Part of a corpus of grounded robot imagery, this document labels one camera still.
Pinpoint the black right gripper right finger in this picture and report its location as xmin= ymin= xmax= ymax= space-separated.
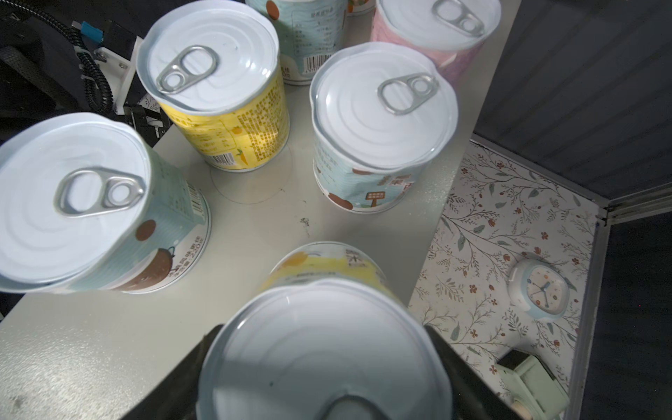
xmin=425 ymin=325 xmax=522 ymax=420

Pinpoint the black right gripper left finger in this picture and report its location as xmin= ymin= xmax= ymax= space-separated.
xmin=122 ymin=324 xmax=223 ymax=420

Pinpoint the silver top can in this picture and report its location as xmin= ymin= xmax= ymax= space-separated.
xmin=309 ymin=42 xmax=459 ymax=214
xmin=245 ymin=0 xmax=348 ymax=86
xmin=1 ymin=113 xmax=211 ymax=294
xmin=136 ymin=1 xmax=290 ymax=173

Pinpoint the pink can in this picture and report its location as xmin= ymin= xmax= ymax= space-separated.
xmin=370 ymin=0 xmax=502 ymax=84

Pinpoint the peach label food can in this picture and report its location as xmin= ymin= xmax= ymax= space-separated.
xmin=348 ymin=0 xmax=376 ymax=16

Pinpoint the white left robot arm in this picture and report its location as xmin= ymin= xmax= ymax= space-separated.
xmin=1 ymin=1 xmax=192 ymax=419

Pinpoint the beige metal cabinet counter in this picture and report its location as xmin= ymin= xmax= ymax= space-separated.
xmin=1 ymin=1 xmax=520 ymax=419

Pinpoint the pale green flat box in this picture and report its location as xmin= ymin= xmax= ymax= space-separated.
xmin=495 ymin=349 xmax=570 ymax=419

